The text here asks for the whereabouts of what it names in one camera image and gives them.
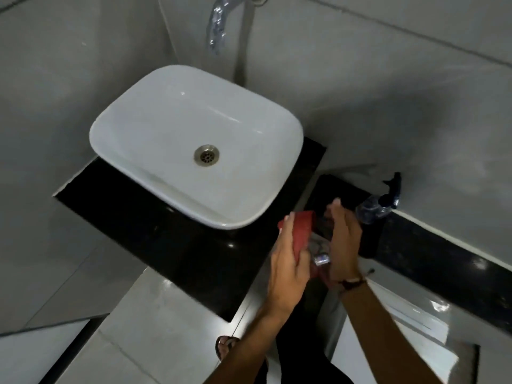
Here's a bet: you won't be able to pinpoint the red cleaning cloth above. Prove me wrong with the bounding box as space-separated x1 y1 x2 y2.
278 210 341 289

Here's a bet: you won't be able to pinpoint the person's left hand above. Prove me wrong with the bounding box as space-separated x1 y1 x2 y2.
266 214 317 317

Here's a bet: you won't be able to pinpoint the metal basin drain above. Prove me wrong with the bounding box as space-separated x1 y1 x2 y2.
194 144 221 167

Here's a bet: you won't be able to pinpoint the person's right forearm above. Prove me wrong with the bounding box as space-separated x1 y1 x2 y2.
339 281 454 384

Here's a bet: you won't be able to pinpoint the chrome tap fitting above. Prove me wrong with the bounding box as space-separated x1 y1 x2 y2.
308 236 333 267

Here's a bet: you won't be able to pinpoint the person's sandalled foot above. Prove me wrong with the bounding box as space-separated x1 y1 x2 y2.
215 335 241 363

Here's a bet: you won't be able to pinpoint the white ceramic wash basin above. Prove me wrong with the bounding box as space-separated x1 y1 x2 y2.
89 65 305 231

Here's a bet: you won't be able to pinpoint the dark thread wrist bracelet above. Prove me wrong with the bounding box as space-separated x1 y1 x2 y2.
337 269 376 295

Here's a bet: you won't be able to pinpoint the clear spray bottle black trigger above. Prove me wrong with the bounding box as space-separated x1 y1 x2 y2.
355 172 402 225

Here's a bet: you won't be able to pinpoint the person's right hand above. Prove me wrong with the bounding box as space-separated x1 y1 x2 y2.
323 198 367 283

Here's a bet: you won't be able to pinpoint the person's left forearm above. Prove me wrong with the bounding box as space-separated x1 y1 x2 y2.
203 302 306 384

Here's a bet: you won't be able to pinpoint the person's black trousers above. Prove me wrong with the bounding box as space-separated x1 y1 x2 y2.
262 290 354 384

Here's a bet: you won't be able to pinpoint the chrome curved faucet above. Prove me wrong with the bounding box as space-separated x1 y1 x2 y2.
206 0 269 56

